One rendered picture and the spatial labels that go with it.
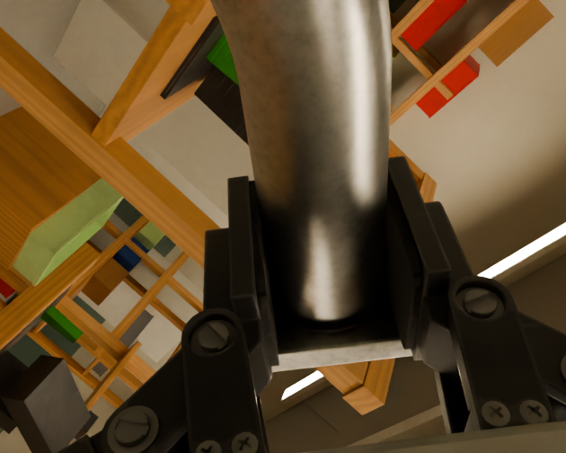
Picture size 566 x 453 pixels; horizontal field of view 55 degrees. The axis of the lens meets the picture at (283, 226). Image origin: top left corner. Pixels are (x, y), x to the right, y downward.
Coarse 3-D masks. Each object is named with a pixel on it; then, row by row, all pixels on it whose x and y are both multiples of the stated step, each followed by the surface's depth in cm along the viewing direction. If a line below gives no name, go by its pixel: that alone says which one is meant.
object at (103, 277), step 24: (144, 216) 590; (120, 240) 553; (144, 240) 590; (96, 264) 519; (120, 264) 558; (0, 288) 493; (24, 288) 467; (72, 288) 490; (96, 288) 534; (144, 288) 597; (144, 312) 533; (168, 312) 599; (120, 336) 498; (72, 360) 502; (96, 360) 482; (96, 384) 504
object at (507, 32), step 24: (432, 0) 492; (456, 0) 491; (528, 0) 467; (408, 24) 509; (432, 24) 506; (504, 24) 488; (528, 24) 483; (408, 48) 522; (480, 48) 503; (504, 48) 497; (432, 72) 527; (456, 72) 522; (432, 96) 540
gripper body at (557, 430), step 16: (464, 432) 8; (480, 432) 8; (496, 432) 8; (512, 432) 8; (528, 432) 8; (544, 432) 8; (560, 432) 8; (336, 448) 8; (352, 448) 8; (368, 448) 8; (384, 448) 8; (400, 448) 8; (416, 448) 8; (432, 448) 8; (448, 448) 8; (464, 448) 8; (480, 448) 8; (496, 448) 8; (512, 448) 8; (528, 448) 8; (544, 448) 8; (560, 448) 8
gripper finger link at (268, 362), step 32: (256, 224) 12; (224, 256) 13; (256, 256) 12; (224, 288) 12; (256, 288) 11; (256, 320) 11; (256, 352) 11; (160, 384) 10; (256, 384) 11; (128, 416) 10; (160, 416) 10; (128, 448) 10; (160, 448) 10
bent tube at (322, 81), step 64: (256, 0) 8; (320, 0) 8; (384, 0) 9; (256, 64) 9; (320, 64) 9; (384, 64) 10; (256, 128) 10; (320, 128) 10; (384, 128) 11; (256, 192) 13; (320, 192) 11; (384, 192) 12; (320, 256) 12; (384, 256) 13; (320, 320) 13; (384, 320) 14
